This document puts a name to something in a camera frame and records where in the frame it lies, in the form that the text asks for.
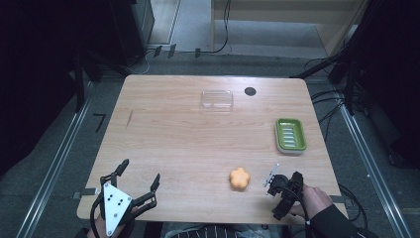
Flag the metal floor rail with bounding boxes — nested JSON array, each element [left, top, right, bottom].
[[339, 104, 414, 238], [15, 81, 95, 238]]

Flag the person's right hand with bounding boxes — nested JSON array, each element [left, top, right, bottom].
[[289, 183, 334, 220]]

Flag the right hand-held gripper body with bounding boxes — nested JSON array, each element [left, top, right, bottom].
[[262, 163, 305, 222]]

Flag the orange flower-shaped soap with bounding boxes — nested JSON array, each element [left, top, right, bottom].
[[229, 167, 252, 191]]

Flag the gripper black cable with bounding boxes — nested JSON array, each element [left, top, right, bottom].
[[278, 185, 313, 226], [89, 192, 107, 238]]

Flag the black hanging cable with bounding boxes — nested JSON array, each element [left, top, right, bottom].
[[197, 0, 233, 56]]

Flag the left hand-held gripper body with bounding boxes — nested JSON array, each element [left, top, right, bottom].
[[98, 172, 158, 238]]

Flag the clear plastic box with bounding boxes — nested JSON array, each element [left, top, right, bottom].
[[199, 89, 235, 113]]

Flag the green soap dish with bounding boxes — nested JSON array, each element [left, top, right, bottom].
[[274, 117, 308, 156]]

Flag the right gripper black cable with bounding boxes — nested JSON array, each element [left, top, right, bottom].
[[278, 185, 313, 226]]

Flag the bundle of black floor cables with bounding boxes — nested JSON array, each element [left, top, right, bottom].
[[303, 58, 365, 142]]

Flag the person's left hand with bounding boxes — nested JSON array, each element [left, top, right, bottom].
[[86, 206, 139, 238]]

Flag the person's striped clothing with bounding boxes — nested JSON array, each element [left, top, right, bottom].
[[162, 221, 285, 238]]

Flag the black metal stand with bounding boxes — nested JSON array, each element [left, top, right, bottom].
[[72, 43, 103, 113], [289, 0, 384, 115]]

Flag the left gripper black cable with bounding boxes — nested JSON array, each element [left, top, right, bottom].
[[89, 192, 107, 238]]

